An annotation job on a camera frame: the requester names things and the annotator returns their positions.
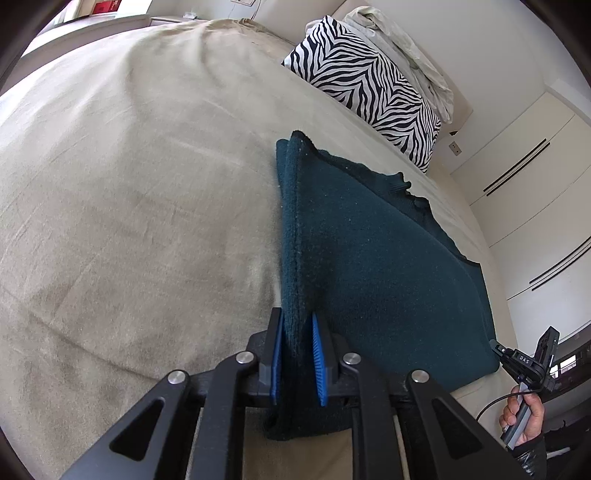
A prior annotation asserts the dark teal knit sweater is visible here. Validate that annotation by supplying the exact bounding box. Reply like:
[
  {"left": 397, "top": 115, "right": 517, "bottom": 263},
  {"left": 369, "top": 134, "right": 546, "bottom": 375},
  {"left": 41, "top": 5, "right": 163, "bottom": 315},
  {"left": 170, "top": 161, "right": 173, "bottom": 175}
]
[{"left": 263, "top": 130, "right": 500, "bottom": 441}]

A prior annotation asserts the zebra print pillow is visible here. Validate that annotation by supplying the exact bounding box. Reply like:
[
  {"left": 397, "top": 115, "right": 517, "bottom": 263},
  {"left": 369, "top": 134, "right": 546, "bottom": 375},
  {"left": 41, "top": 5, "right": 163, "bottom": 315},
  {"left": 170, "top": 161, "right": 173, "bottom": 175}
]
[{"left": 281, "top": 15, "right": 443, "bottom": 174}]

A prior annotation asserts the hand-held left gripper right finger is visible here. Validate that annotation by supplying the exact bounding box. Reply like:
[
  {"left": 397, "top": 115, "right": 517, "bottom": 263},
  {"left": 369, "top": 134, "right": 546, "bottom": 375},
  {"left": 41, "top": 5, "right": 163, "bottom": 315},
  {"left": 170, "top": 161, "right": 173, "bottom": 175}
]
[{"left": 311, "top": 313, "right": 513, "bottom": 480}]

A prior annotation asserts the black cable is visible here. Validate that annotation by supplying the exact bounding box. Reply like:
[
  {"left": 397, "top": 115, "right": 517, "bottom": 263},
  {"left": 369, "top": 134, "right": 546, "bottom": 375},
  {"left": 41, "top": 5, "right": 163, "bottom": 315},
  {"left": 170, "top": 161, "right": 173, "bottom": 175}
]
[{"left": 475, "top": 387, "right": 542, "bottom": 423}]

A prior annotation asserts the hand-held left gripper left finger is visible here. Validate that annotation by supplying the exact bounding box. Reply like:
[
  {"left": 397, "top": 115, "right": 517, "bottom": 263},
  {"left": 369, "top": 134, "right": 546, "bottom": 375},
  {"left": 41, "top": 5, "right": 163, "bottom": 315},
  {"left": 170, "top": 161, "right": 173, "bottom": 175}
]
[{"left": 60, "top": 307, "right": 284, "bottom": 480}]

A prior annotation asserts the person's right hand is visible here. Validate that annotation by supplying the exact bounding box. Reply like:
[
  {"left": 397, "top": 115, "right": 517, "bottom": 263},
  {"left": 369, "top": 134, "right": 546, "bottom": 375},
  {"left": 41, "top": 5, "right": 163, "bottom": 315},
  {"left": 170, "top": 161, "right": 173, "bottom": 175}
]
[{"left": 499, "top": 392, "right": 548, "bottom": 448}]

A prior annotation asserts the folded white duvet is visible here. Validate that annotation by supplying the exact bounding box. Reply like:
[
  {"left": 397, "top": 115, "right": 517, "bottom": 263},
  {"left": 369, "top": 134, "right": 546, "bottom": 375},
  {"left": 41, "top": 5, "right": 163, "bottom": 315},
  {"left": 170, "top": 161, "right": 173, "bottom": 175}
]
[{"left": 344, "top": 6, "right": 455, "bottom": 124}]

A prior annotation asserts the white wardrobe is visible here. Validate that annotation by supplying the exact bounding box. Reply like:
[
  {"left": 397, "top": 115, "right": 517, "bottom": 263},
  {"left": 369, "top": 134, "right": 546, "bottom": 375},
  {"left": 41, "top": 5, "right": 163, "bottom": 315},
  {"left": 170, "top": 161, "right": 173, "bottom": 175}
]
[{"left": 450, "top": 82, "right": 591, "bottom": 352}]

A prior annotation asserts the bed with beige sheet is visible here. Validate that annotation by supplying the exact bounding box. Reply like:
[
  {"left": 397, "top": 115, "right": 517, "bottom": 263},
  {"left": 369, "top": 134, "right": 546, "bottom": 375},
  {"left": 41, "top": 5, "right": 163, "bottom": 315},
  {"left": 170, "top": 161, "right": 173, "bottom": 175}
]
[{"left": 0, "top": 14, "right": 519, "bottom": 480}]

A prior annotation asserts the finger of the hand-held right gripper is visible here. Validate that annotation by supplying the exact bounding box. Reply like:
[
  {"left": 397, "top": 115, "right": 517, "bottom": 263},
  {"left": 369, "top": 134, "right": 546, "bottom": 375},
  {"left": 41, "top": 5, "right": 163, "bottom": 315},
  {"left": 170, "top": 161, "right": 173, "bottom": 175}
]
[{"left": 536, "top": 326, "right": 561, "bottom": 370}]

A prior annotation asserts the white nightstand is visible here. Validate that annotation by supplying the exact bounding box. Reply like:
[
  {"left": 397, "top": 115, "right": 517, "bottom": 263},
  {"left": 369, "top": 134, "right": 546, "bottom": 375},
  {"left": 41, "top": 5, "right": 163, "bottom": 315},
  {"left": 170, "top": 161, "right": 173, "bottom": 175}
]
[{"left": 149, "top": 15, "right": 209, "bottom": 27}]

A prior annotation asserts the person's right forearm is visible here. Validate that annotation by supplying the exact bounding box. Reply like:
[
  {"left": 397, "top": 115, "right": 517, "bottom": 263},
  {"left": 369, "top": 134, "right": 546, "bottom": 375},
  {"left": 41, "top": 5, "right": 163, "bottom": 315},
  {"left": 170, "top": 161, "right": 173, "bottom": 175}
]
[{"left": 509, "top": 435, "right": 551, "bottom": 480}]

